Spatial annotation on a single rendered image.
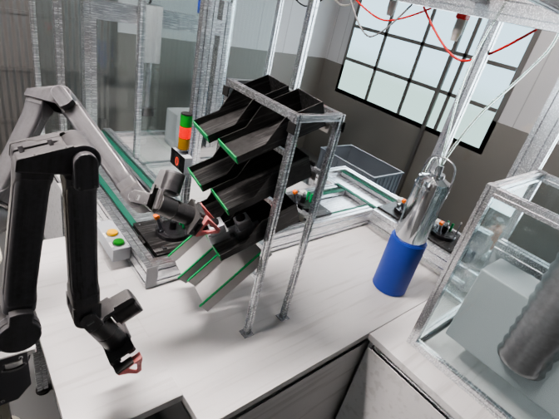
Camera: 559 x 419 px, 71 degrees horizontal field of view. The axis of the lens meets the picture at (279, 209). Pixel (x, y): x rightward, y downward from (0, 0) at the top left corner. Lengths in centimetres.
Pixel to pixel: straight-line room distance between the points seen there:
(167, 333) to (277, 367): 38
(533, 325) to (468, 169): 322
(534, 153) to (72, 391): 177
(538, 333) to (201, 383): 101
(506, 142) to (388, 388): 312
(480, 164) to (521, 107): 62
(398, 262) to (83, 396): 124
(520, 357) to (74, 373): 132
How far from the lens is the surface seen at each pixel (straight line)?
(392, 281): 183
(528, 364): 148
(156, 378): 133
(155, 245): 163
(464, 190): 455
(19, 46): 415
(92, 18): 242
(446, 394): 160
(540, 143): 183
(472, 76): 193
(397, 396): 170
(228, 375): 135
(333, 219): 209
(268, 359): 141
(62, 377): 136
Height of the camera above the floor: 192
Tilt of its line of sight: 28 degrees down
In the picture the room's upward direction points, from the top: 14 degrees clockwise
